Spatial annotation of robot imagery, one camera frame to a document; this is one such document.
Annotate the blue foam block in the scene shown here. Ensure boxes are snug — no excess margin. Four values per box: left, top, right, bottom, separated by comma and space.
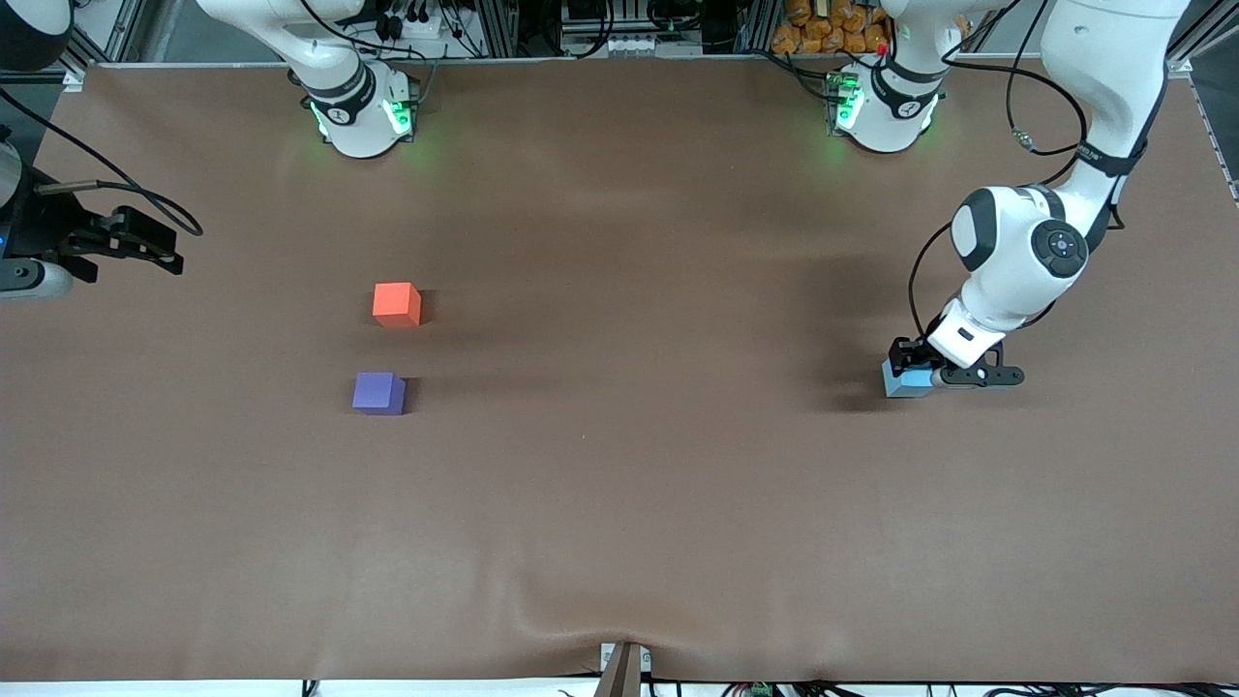
883, 358, 935, 399

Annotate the orange foam block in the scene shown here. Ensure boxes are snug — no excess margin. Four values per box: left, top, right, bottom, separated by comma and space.
373, 282, 423, 328

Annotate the purple foam block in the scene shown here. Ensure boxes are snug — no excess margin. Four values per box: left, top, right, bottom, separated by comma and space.
352, 372, 408, 416

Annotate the brown table cover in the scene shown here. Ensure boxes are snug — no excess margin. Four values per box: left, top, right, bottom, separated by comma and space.
0, 53, 1239, 684

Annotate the pile of orange packets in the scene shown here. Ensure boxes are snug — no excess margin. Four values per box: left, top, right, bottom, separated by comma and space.
771, 0, 893, 56

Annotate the power strip with black plugs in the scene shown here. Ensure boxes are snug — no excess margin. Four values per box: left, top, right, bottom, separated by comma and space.
373, 0, 456, 42

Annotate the white power strip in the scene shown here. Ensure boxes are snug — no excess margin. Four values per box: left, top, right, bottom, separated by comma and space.
566, 34, 705, 57

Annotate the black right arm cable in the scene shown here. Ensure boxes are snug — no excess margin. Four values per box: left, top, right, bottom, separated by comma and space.
0, 87, 204, 238

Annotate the aluminium frame post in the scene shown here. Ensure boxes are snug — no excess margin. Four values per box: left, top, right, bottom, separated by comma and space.
736, 0, 775, 54
474, 0, 524, 57

